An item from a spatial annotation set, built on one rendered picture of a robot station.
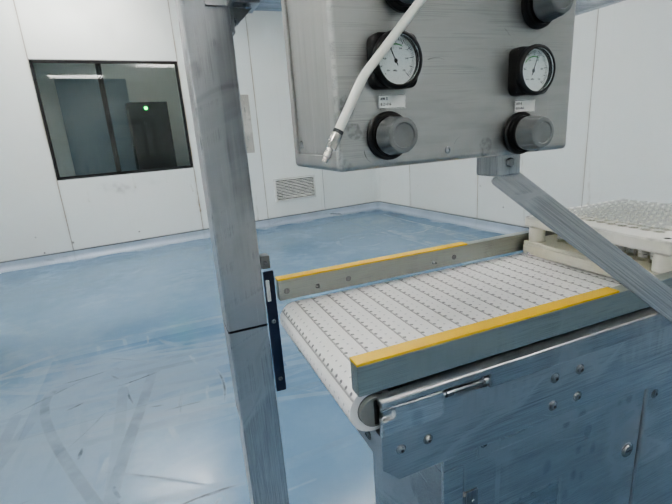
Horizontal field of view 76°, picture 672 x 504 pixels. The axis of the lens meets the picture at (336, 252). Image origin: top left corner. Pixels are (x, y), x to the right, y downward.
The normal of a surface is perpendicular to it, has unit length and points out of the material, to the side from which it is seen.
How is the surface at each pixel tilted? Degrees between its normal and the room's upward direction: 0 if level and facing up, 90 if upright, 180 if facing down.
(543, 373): 90
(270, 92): 90
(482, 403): 90
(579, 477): 90
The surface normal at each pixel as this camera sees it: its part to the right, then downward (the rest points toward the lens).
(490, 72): 0.38, 0.22
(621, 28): -0.87, 0.18
